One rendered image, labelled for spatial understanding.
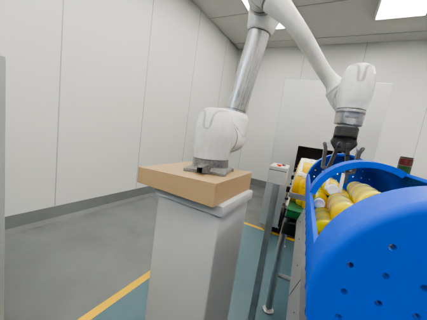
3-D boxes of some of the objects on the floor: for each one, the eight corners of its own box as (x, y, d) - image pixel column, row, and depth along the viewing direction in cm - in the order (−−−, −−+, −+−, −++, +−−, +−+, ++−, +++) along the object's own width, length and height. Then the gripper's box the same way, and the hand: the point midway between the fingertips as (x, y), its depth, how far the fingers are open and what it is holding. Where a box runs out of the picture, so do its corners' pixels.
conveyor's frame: (252, 347, 130) (279, 206, 118) (280, 237, 281) (293, 170, 268) (342, 394, 112) (386, 233, 100) (321, 250, 263) (337, 178, 250)
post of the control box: (246, 324, 146) (273, 181, 132) (248, 319, 150) (274, 180, 136) (252, 326, 144) (280, 182, 131) (253, 322, 148) (281, 181, 134)
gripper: (322, 122, 76) (308, 187, 79) (378, 129, 70) (361, 199, 73) (320, 124, 83) (307, 183, 86) (372, 130, 77) (356, 193, 80)
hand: (334, 181), depth 79 cm, fingers closed on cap, 4 cm apart
